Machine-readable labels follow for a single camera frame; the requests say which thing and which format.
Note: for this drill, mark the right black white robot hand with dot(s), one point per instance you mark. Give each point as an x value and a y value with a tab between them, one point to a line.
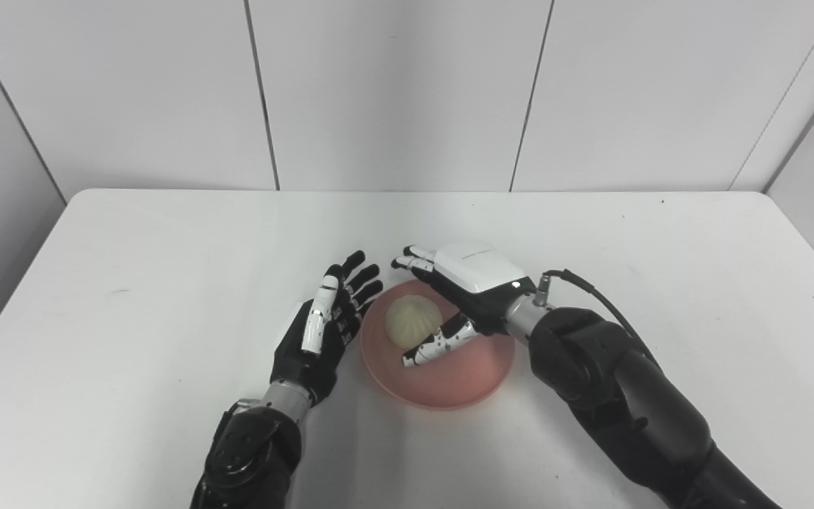
481	276

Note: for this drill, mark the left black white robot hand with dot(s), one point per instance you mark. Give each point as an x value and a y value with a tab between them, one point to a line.
311	353

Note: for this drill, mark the white steamed bun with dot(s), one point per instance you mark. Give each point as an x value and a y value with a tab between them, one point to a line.
410	322

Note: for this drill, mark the pink round plate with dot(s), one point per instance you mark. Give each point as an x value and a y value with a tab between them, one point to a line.
449	378

